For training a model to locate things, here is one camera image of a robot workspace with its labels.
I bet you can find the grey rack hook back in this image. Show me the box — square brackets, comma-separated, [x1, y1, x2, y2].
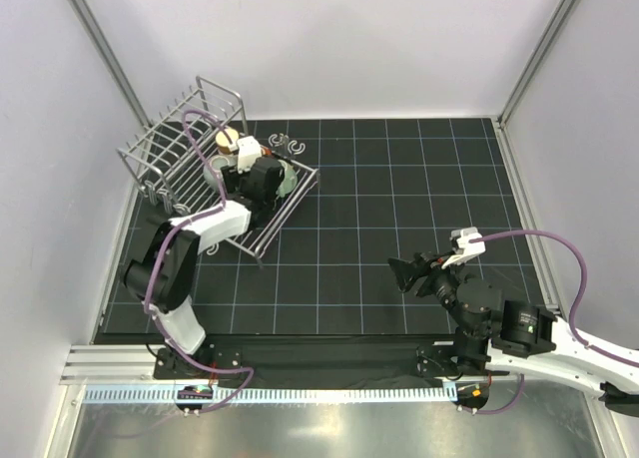
[268, 133, 307, 158]

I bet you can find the aluminium frame post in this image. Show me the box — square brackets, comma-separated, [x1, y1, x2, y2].
[497, 0, 580, 129]
[68, 0, 152, 126]

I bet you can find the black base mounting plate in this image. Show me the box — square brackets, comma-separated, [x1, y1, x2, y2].
[153, 334, 485, 390]

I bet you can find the grey ceramic mug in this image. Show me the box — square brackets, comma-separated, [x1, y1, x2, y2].
[203, 154, 228, 191]

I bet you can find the grey rack hook front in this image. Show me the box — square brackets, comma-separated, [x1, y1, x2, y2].
[205, 243, 220, 255]

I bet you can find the aluminium frame post right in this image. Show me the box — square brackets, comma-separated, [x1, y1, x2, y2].
[497, 0, 580, 129]

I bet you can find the mint green mug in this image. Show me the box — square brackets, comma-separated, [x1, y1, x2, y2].
[277, 160, 298, 199]

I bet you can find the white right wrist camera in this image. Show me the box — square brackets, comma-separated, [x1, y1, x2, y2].
[441, 227, 485, 269]

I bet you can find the grey rack hook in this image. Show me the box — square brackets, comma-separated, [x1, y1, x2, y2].
[205, 243, 220, 255]
[268, 133, 307, 158]

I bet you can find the cream cup with cork band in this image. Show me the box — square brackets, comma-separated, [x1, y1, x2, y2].
[215, 127, 241, 155]

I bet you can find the black grid mat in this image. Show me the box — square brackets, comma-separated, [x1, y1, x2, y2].
[92, 118, 571, 337]

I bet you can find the grey metal dish rack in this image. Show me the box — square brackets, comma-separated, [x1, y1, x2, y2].
[117, 76, 320, 260]

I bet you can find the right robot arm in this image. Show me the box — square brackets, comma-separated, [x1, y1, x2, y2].
[388, 253, 638, 417]

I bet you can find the white slotted cable duct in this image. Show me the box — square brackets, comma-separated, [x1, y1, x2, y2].
[84, 383, 457, 406]

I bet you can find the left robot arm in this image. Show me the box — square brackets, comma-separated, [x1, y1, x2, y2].
[122, 155, 297, 379]

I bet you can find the aluminium frame post left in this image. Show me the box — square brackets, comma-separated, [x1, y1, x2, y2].
[68, 0, 152, 126]

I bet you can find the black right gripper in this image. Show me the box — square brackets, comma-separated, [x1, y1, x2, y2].
[386, 249, 476, 336]

